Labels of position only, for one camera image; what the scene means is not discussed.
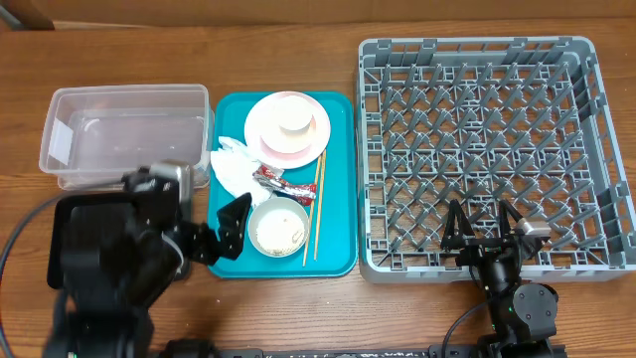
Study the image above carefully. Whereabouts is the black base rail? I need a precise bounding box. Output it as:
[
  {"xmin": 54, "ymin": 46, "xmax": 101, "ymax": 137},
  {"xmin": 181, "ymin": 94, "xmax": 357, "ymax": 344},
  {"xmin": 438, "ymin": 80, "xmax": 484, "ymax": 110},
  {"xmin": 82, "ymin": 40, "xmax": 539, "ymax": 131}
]
[{"xmin": 158, "ymin": 338, "xmax": 567, "ymax": 358}]

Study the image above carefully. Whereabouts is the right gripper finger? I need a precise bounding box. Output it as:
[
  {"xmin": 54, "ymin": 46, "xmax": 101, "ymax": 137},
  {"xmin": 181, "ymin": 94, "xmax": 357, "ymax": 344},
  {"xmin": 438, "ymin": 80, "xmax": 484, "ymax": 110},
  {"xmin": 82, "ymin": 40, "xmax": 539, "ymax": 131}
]
[
  {"xmin": 440, "ymin": 199, "xmax": 475, "ymax": 251},
  {"xmin": 498, "ymin": 199, "xmax": 523, "ymax": 238}
]

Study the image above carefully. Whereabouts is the black plastic tray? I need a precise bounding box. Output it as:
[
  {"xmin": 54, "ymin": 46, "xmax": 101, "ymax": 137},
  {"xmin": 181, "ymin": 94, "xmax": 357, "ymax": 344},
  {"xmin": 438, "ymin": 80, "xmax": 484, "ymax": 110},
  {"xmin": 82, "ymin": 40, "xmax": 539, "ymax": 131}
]
[{"xmin": 46, "ymin": 192, "xmax": 193, "ymax": 290}]

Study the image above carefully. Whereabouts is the grey bowl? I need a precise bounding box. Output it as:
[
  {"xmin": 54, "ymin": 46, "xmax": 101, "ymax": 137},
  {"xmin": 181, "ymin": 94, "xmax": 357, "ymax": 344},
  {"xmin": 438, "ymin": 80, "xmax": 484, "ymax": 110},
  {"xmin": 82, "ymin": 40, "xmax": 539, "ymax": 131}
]
[{"xmin": 247, "ymin": 197, "xmax": 309, "ymax": 258}]

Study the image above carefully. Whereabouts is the right wooden chopstick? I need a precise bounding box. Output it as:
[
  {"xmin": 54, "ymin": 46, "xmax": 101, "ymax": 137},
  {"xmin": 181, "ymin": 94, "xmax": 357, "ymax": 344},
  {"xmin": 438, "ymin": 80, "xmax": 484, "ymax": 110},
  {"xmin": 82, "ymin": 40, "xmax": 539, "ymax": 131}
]
[{"xmin": 313, "ymin": 149, "xmax": 327, "ymax": 261}]

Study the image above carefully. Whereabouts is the large pink plate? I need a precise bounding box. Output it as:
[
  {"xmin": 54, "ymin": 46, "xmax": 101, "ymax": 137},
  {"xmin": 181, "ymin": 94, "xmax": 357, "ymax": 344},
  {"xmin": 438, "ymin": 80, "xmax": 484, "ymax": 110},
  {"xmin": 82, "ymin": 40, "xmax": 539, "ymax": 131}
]
[{"xmin": 244, "ymin": 91, "xmax": 331, "ymax": 169}]

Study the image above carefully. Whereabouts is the wooden chopstick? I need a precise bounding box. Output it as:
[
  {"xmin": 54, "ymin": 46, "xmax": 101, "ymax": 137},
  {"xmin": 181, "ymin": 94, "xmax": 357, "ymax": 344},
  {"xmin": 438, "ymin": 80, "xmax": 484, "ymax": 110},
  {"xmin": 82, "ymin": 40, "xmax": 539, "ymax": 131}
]
[
  {"xmin": 313, "ymin": 149, "xmax": 327, "ymax": 261},
  {"xmin": 302, "ymin": 152, "xmax": 324, "ymax": 267}
]

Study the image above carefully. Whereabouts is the white cup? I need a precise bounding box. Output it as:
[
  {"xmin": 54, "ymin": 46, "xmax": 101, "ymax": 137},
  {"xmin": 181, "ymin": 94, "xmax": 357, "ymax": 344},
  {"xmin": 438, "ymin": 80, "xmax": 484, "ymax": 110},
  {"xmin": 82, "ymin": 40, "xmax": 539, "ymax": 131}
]
[{"xmin": 273, "ymin": 95, "xmax": 313, "ymax": 134}]

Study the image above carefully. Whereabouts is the teal plastic tray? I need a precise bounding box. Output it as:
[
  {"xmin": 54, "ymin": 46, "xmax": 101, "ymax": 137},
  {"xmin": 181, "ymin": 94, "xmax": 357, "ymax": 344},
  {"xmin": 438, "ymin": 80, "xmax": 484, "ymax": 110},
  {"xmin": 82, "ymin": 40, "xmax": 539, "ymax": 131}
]
[{"xmin": 208, "ymin": 91, "xmax": 358, "ymax": 279}]

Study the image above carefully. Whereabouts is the red snack wrapper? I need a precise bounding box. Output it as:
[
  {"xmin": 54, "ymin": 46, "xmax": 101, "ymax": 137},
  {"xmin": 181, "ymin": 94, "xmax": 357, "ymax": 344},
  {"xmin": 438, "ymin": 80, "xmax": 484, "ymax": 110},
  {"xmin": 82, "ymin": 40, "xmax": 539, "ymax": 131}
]
[{"xmin": 252, "ymin": 165, "xmax": 316, "ymax": 206}]

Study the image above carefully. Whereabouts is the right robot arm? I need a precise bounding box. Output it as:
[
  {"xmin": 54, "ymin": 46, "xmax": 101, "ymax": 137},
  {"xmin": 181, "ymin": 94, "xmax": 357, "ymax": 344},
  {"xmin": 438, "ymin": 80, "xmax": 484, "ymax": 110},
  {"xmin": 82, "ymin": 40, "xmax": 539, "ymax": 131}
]
[{"xmin": 440, "ymin": 200, "xmax": 566, "ymax": 358}]

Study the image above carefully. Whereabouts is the white napkin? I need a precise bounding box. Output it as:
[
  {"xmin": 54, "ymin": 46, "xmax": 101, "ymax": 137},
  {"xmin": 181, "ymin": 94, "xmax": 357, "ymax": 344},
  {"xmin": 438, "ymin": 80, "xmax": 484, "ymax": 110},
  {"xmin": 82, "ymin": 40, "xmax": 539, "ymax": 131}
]
[{"xmin": 210, "ymin": 136, "xmax": 272, "ymax": 208}]

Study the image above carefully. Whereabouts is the clear plastic bin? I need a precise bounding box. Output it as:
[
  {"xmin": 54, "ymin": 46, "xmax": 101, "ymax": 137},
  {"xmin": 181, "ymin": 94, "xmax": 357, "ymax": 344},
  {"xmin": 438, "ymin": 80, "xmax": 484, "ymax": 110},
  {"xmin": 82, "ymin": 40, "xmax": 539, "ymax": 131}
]
[{"xmin": 39, "ymin": 84, "xmax": 214, "ymax": 190}]

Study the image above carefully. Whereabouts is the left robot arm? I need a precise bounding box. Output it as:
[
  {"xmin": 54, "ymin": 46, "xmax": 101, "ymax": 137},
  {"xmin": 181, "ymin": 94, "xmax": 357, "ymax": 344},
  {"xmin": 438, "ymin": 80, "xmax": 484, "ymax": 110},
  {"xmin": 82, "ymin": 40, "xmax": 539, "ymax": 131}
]
[{"xmin": 44, "ymin": 191, "xmax": 251, "ymax": 357}]

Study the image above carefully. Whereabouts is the grey dishwasher rack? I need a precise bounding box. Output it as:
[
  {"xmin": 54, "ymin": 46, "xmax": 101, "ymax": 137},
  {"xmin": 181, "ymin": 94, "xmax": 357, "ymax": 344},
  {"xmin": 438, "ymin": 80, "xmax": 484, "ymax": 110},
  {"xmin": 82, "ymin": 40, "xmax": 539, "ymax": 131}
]
[{"xmin": 356, "ymin": 37, "xmax": 635, "ymax": 283}]

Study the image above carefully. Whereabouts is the left wooden chopstick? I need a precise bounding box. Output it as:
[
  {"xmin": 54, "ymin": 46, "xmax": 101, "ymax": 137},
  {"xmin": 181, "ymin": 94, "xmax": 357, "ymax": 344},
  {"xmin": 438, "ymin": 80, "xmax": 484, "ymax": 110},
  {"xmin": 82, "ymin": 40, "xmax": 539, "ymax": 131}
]
[{"xmin": 302, "ymin": 152, "xmax": 324, "ymax": 267}]

